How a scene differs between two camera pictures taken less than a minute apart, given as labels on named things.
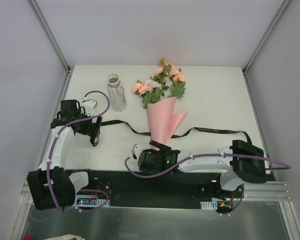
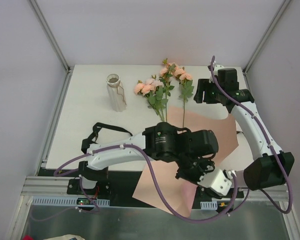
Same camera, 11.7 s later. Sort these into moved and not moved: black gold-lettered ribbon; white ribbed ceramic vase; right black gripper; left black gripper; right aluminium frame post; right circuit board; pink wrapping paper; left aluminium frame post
Moved: pink wrapping paper; left black gripper; right black gripper; black gold-lettered ribbon
Not moved: white ribbed ceramic vase; right circuit board; right aluminium frame post; left aluminium frame post
